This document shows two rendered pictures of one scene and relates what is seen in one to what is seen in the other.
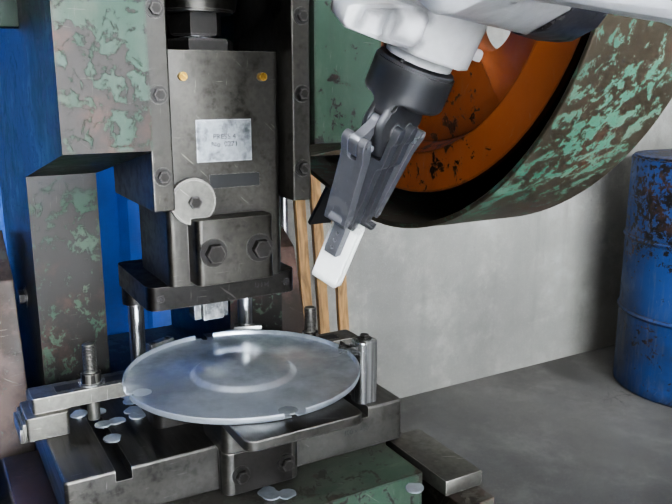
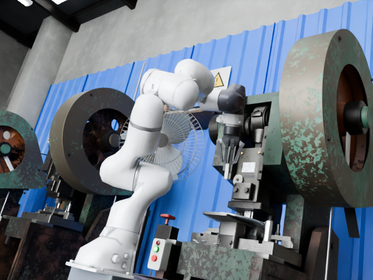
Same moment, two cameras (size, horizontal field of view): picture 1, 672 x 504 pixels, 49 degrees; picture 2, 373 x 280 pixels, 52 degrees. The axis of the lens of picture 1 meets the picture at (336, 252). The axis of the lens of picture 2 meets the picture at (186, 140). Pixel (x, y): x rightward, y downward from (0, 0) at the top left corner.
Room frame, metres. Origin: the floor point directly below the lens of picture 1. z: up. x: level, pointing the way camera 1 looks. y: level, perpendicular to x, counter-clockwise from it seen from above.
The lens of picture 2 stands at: (0.03, -1.51, 0.49)
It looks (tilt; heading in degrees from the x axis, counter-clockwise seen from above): 19 degrees up; 73
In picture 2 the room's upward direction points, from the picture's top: 13 degrees clockwise
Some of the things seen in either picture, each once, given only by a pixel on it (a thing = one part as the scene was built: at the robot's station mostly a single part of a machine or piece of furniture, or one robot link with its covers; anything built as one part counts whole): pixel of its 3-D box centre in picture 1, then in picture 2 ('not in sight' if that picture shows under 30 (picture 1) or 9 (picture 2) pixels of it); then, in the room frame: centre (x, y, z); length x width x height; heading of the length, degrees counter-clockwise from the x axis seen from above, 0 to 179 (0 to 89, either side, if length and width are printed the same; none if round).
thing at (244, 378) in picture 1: (243, 370); (235, 220); (0.86, 0.12, 0.78); 0.29 x 0.29 x 0.01
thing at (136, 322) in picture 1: (136, 323); not in sight; (0.99, 0.28, 0.81); 0.02 x 0.02 x 0.14
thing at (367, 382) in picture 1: (364, 367); (267, 230); (0.95, -0.04, 0.75); 0.03 x 0.03 x 0.10; 30
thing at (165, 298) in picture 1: (204, 285); (251, 211); (0.98, 0.18, 0.86); 0.20 x 0.16 x 0.05; 120
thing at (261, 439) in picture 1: (261, 434); (227, 232); (0.82, 0.09, 0.72); 0.25 x 0.14 x 0.14; 30
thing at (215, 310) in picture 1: (209, 303); (249, 215); (0.96, 0.17, 0.84); 0.05 x 0.03 x 0.04; 120
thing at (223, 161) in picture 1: (212, 159); (252, 175); (0.94, 0.16, 1.04); 0.17 x 0.15 x 0.30; 30
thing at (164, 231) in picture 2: not in sight; (164, 244); (0.62, 0.33, 0.62); 0.10 x 0.06 x 0.20; 120
